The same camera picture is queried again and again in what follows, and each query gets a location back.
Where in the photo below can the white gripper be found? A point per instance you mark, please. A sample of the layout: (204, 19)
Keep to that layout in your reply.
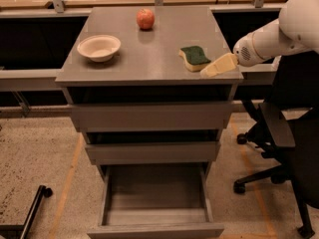
(244, 54)

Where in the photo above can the green and yellow sponge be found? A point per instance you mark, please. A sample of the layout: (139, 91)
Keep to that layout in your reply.
(194, 58)

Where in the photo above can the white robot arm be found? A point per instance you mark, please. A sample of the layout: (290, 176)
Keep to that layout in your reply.
(296, 30)

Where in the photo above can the grey top drawer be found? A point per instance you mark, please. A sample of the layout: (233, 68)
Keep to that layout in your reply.
(151, 116)

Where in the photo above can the grey drawer cabinet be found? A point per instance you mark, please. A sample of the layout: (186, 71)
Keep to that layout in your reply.
(148, 69)

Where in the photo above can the grey middle drawer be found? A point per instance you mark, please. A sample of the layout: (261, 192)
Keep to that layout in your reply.
(154, 152)

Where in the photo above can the grey open bottom drawer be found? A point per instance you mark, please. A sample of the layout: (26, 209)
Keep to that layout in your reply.
(155, 201)

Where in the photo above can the black office chair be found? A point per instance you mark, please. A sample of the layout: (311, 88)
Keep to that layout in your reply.
(287, 129)

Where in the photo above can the red apple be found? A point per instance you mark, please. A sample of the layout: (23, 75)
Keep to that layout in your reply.
(145, 19)

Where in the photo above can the white paper bowl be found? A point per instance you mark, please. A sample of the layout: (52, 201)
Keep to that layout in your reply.
(100, 48)

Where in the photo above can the black wheeled stand leg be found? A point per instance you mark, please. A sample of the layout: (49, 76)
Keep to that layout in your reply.
(21, 231)

